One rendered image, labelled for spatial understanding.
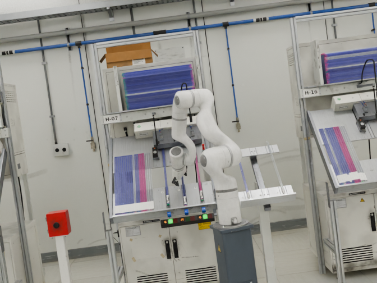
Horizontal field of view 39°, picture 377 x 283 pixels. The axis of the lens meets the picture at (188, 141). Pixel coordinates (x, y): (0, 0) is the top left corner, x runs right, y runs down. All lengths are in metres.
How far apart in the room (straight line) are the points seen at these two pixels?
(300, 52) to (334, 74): 0.32
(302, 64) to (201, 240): 1.51
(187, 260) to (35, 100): 2.50
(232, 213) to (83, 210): 2.89
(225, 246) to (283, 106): 2.83
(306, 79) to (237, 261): 1.76
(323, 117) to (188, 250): 1.35
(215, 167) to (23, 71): 3.19
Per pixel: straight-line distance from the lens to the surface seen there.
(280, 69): 5.40
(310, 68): 4.10
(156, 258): 3.78
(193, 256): 3.78
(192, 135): 3.70
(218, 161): 2.72
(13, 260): 3.96
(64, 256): 3.68
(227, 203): 2.78
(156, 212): 3.39
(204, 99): 2.93
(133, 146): 3.79
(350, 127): 3.88
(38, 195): 5.54
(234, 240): 2.79
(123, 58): 4.16
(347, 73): 3.98
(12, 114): 4.29
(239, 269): 2.84
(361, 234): 3.95
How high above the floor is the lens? 1.33
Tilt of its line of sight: 3 degrees down
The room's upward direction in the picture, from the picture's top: 8 degrees counter-clockwise
